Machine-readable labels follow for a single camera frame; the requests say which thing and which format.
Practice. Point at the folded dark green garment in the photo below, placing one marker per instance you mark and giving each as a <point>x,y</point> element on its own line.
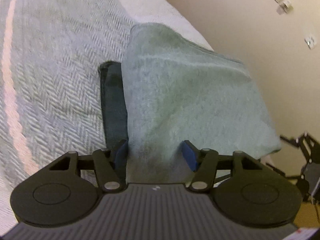
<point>113,106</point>

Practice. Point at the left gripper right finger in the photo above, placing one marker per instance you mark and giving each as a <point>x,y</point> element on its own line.
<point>203,163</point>

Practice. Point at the grey-green sweatpants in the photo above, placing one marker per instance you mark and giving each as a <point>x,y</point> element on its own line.
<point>175,90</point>

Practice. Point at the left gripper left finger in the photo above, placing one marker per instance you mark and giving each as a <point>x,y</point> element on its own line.
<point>110,167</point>

